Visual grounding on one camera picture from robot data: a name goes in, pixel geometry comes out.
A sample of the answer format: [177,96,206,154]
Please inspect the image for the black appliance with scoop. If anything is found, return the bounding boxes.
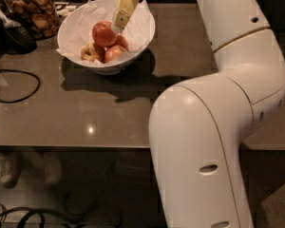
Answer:
[0,10,37,54]

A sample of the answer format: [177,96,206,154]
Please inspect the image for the black cable on table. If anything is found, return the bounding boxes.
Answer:
[0,68,42,105]

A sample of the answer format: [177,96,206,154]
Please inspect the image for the white ceramic bowl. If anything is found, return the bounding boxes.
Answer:
[57,0,157,76]

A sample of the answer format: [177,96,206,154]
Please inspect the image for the white paper liner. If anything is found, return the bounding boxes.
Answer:
[56,0,153,67]

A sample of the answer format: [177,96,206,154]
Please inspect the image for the red-yellow apple front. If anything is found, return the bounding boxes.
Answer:
[104,45,126,63]

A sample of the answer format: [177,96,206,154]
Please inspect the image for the small red apple right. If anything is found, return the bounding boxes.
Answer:
[116,34,128,50]

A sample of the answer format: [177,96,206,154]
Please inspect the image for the small items behind bowl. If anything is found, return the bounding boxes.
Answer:
[54,2,77,17]

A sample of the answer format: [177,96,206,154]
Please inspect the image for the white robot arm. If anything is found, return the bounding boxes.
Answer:
[148,0,285,228]

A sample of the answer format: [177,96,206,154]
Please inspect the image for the glass jar of dried chips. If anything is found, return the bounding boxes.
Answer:
[4,0,60,40]

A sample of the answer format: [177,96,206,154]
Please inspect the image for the yellow cut apple piece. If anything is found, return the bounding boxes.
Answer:
[81,44,100,62]

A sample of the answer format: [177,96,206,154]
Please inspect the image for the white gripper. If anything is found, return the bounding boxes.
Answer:
[111,0,139,34]

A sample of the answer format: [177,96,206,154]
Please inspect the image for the black cables on floor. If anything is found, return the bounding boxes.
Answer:
[0,187,124,228]

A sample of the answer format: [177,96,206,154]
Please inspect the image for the large red apple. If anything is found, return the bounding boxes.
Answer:
[92,21,117,48]

